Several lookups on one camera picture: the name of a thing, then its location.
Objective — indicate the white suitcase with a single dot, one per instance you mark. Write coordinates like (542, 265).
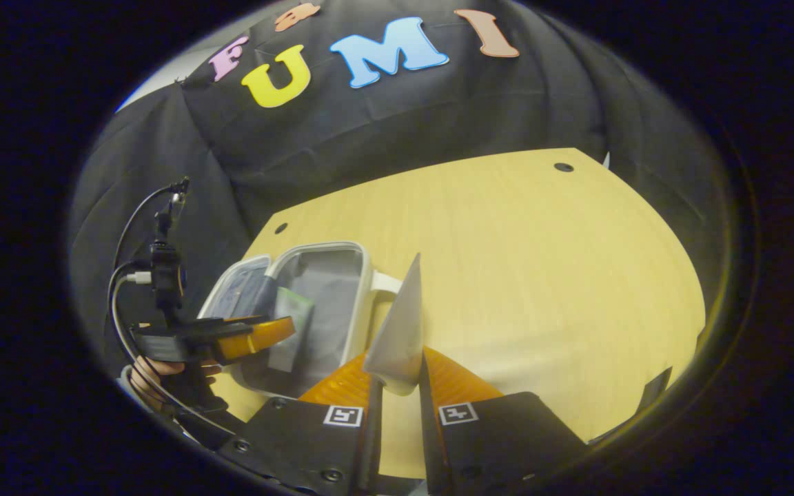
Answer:
(331, 289)

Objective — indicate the silver skin care tube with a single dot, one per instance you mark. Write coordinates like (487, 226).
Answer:
(400, 337)

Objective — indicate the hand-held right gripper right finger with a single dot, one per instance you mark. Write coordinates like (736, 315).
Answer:
(500, 441)

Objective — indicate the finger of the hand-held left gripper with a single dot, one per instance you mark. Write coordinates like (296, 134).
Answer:
(231, 320)
(259, 339)

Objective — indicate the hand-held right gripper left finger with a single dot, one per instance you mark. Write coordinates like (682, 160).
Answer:
(300, 441)

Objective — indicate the green skin care sachet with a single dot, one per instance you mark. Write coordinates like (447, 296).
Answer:
(293, 327)

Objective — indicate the black backdrop cloth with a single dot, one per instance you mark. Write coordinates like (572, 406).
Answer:
(369, 138)

